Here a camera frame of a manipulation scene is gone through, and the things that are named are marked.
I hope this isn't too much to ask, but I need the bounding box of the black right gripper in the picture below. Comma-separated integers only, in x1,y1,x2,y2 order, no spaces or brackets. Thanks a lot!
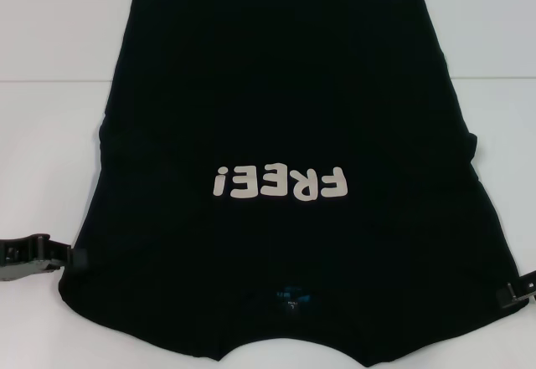
495,268,536,310

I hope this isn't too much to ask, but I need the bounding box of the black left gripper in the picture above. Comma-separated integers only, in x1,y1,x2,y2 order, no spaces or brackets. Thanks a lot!
0,233,87,284

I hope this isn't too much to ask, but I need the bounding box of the black FREE print t-shirt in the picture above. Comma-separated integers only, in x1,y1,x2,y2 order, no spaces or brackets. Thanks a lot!
58,0,528,369

